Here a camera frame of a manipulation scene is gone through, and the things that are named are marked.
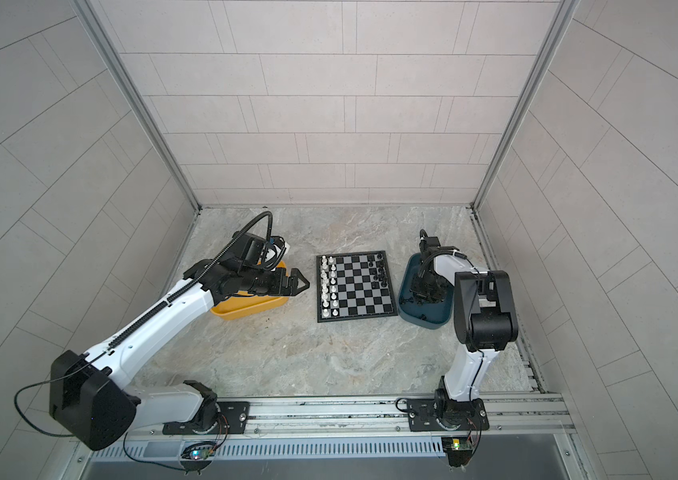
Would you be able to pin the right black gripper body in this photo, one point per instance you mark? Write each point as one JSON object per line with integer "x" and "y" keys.
{"x": 429, "y": 287}

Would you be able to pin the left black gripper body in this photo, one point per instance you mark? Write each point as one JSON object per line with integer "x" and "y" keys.
{"x": 263, "y": 281}

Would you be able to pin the teal plastic bin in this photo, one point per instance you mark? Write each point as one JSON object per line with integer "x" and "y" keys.
{"x": 427, "y": 315}

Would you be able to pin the yellow plastic tray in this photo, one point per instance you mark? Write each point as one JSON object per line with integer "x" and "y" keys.
{"x": 246, "y": 304}

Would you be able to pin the black white chessboard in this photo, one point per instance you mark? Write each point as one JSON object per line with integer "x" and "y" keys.
{"x": 354, "y": 286}

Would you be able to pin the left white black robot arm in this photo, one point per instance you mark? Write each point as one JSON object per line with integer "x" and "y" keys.
{"x": 88, "y": 393}

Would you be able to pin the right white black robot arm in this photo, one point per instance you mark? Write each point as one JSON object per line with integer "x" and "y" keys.
{"x": 484, "y": 320}

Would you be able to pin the right circuit board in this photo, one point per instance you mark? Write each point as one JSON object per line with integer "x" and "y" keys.
{"x": 458, "y": 450}

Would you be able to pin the left green circuit board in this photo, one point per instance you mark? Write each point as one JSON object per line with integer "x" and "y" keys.
{"x": 199, "y": 452}

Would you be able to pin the ventilation grille strip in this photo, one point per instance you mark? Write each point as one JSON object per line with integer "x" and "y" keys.
{"x": 282, "y": 448}

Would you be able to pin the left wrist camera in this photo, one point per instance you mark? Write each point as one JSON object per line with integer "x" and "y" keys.
{"x": 277, "y": 246}

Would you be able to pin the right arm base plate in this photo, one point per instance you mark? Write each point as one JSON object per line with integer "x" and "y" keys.
{"x": 423, "y": 414}

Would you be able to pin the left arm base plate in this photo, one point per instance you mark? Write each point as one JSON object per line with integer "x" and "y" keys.
{"x": 225, "y": 417}

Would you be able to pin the aluminium mounting rail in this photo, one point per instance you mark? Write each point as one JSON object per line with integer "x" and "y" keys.
{"x": 345, "y": 414}

